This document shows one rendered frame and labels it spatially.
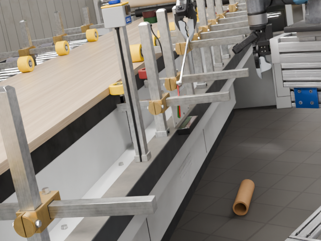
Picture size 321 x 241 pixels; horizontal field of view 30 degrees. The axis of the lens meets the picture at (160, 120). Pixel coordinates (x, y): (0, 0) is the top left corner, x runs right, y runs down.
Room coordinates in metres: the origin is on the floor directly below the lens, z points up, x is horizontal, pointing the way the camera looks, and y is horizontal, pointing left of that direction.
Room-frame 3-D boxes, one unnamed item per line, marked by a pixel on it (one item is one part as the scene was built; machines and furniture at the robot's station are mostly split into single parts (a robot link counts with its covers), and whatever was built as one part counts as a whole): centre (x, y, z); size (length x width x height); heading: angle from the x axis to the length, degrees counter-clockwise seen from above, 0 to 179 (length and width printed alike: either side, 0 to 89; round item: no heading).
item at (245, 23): (3.15, -0.33, 0.95); 0.50 x 0.04 x 0.04; 72
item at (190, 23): (2.45, -0.19, 1.04); 0.06 x 0.03 x 0.09; 162
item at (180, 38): (2.64, -0.15, 0.89); 0.03 x 0.03 x 0.48; 72
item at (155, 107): (2.18, -0.01, 0.82); 0.13 x 0.06 x 0.05; 162
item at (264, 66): (2.31, -0.44, 0.86); 0.06 x 0.03 x 0.09; 72
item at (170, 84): (2.42, -0.08, 0.84); 0.13 x 0.06 x 0.05; 162
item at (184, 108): (2.36, -0.09, 0.75); 0.26 x 0.01 x 0.10; 162
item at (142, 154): (1.91, 0.08, 0.92); 0.05 x 0.04 x 0.45; 162
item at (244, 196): (3.01, -0.38, 0.04); 0.30 x 0.08 x 0.08; 162
